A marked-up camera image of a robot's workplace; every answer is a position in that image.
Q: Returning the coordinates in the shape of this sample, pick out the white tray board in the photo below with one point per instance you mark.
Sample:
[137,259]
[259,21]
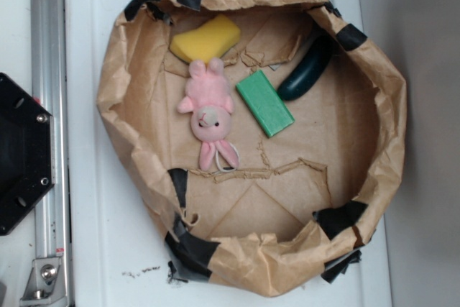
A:
[119,257]

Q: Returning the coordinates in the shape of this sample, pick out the metal corner bracket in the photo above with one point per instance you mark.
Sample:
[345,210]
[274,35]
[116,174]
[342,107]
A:
[46,284]

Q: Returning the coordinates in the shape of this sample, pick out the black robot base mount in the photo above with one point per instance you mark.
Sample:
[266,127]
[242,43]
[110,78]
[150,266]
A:
[26,154]

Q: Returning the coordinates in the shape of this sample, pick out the pink plush bunny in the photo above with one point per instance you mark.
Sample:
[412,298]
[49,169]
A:
[208,100]

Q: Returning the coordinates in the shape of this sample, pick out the yellow sponge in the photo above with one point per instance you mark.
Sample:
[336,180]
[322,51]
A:
[211,40]

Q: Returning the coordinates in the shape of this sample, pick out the brown paper bag bin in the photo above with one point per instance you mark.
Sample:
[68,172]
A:
[301,203]

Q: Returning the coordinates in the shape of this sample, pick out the green sponge block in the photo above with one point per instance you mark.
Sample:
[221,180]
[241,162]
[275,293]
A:
[264,103]

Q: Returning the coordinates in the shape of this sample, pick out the dark green cucumber toy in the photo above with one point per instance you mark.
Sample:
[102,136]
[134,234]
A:
[308,71]

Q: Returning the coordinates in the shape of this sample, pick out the aluminium extrusion rail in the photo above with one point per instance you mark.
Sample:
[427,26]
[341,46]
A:
[52,213]

